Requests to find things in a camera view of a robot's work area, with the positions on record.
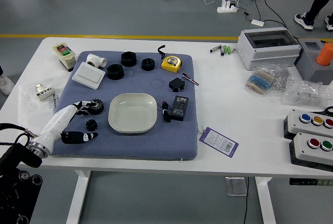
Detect blue yellow red button box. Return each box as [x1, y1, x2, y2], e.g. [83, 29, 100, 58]
[283, 109, 333, 141]

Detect black hanging cable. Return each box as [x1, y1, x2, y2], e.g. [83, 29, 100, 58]
[242, 177, 250, 224]

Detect black digital display module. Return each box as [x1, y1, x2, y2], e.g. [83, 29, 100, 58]
[169, 95, 190, 121]

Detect beige red-green push switch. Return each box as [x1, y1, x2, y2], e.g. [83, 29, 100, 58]
[53, 43, 76, 72]

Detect black plug with cord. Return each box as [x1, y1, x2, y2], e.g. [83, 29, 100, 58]
[158, 100, 173, 123]

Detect bag of metal screws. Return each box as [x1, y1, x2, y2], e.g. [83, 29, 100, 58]
[272, 67, 291, 91]

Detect cream square plate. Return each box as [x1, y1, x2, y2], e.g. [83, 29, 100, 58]
[108, 93, 158, 134]

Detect red green button box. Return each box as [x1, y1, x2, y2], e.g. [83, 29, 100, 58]
[289, 131, 333, 172]

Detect big black hex nut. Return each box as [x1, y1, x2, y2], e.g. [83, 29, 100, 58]
[107, 63, 123, 81]
[121, 51, 137, 68]

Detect small black gear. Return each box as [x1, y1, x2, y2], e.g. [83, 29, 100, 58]
[85, 118, 98, 131]

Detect white wall switch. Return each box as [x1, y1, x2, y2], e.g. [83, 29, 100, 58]
[72, 61, 106, 90]

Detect black module with red wires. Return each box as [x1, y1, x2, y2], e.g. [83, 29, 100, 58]
[169, 72, 200, 93]

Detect black table height controller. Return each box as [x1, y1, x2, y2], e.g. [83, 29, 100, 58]
[289, 178, 333, 186]

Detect orange cylinder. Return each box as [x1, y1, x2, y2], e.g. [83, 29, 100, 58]
[315, 42, 333, 67]

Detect clear bubble wrap bag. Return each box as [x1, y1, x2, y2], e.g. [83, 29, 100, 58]
[280, 75, 330, 109]

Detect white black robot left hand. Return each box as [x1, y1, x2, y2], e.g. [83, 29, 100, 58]
[31, 99, 99, 155]

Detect yellow tape measure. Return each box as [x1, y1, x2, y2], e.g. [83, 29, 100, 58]
[157, 45, 183, 74]

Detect white power strip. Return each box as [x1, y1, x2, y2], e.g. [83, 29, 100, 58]
[217, 0, 239, 14]

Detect white plastic bag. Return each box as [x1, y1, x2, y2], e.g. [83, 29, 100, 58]
[18, 73, 73, 117]

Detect grey holder block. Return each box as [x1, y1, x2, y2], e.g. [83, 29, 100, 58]
[293, 38, 333, 86]

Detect white table leg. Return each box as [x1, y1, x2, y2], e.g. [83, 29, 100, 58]
[65, 169, 92, 224]
[254, 177, 277, 224]

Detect blue-grey quilted mat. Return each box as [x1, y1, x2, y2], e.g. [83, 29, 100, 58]
[49, 50, 198, 161]

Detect small black hex nut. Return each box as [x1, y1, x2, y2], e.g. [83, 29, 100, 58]
[141, 58, 156, 72]

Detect white pipe tee fitting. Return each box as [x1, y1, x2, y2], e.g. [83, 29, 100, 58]
[85, 53, 108, 69]

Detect silver floor socket plate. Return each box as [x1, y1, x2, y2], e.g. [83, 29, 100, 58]
[225, 177, 248, 196]

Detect person's foot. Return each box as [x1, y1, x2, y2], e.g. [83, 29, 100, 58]
[0, 64, 15, 96]

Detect purple paper tag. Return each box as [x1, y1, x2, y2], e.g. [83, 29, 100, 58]
[199, 126, 239, 159]

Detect bag of blue resistors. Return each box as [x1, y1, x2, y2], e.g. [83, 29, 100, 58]
[244, 64, 280, 96]

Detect black handled scissors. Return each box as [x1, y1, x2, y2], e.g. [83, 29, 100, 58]
[311, 106, 333, 117]

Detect black floor cable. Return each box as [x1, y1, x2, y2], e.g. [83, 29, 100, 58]
[239, 0, 288, 29]

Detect small white printed box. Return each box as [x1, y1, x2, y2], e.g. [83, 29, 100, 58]
[35, 83, 56, 102]

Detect grey electrical enclosure box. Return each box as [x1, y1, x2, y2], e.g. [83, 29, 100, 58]
[236, 27, 302, 71]

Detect person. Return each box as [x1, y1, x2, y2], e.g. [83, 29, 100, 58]
[293, 0, 333, 31]

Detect big black gear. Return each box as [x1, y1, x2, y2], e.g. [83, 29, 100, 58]
[88, 98, 105, 116]

